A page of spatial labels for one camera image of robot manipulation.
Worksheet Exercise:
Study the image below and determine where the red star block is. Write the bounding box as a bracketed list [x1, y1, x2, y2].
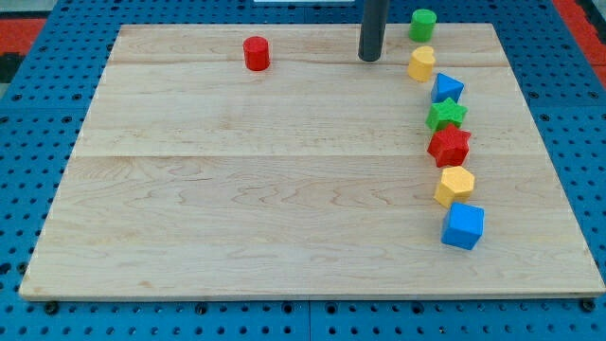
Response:
[427, 123, 472, 168]

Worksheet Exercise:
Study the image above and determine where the green cylinder block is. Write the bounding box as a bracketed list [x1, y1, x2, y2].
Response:
[409, 9, 437, 43]

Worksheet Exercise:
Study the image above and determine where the light wooden board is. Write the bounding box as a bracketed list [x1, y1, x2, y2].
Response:
[19, 24, 605, 301]

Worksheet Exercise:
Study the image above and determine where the yellow heart block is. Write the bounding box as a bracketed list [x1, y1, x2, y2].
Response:
[407, 45, 436, 82]

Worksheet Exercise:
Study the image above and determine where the green star block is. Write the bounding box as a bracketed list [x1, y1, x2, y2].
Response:
[425, 98, 468, 133]

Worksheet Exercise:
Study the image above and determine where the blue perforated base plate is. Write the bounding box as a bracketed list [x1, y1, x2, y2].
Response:
[1, 0, 605, 340]

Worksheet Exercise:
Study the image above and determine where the blue triangle block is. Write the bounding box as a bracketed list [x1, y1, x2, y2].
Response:
[431, 73, 465, 103]

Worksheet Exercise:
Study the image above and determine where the yellow hexagon block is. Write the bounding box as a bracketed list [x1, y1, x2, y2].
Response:
[434, 166, 475, 208]

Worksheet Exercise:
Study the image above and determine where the red cylinder block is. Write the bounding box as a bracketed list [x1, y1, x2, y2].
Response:
[242, 36, 270, 71]

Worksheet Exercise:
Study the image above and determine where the blue cube block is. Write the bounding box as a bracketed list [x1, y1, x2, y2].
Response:
[441, 202, 485, 250]

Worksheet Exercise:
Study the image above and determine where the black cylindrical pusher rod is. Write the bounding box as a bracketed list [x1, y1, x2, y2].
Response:
[358, 0, 390, 63]

